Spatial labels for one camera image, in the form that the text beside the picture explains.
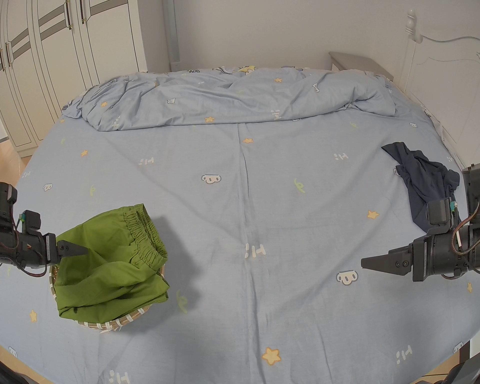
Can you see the grey wall pipe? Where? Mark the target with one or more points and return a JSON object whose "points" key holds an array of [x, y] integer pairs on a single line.
{"points": [[172, 33]]}

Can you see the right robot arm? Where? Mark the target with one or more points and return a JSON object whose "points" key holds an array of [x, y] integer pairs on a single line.
{"points": [[473, 195]]}

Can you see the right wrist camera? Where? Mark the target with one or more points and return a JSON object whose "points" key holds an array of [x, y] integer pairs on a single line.
{"points": [[440, 212]]}

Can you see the grey bedside table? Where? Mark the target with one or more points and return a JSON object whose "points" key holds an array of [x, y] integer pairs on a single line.
{"points": [[360, 63]]}

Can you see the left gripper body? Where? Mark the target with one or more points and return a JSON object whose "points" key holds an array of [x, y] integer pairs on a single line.
{"points": [[37, 251]]}

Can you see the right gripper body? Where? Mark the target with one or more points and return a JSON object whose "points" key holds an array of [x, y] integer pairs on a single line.
{"points": [[438, 255]]}

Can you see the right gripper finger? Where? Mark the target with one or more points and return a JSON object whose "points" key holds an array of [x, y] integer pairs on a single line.
{"points": [[397, 268], [399, 257]]}

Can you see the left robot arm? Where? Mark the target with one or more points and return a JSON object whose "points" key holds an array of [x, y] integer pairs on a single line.
{"points": [[7, 210]]}

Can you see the green shorts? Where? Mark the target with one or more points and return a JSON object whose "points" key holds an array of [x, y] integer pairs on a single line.
{"points": [[108, 270]]}

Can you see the dark blue garment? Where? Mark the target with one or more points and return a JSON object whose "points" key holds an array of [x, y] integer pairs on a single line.
{"points": [[427, 183]]}

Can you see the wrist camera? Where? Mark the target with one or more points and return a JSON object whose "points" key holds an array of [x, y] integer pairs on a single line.
{"points": [[440, 212], [30, 223]]}

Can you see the pale blue quilt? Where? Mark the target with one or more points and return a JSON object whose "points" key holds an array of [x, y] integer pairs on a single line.
{"points": [[225, 97]]}

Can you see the white wardrobe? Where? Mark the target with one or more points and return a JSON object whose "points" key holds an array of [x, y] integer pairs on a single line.
{"points": [[56, 67]]}

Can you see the bed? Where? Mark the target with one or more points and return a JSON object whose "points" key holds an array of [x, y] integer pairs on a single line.
{"points": [[240, 225]]}

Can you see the round woven basket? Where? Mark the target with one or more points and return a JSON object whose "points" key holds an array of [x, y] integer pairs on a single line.
{"points": [[112, 324]]}

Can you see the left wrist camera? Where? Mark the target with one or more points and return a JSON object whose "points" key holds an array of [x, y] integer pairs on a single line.
{"points": [[30, 223]]}

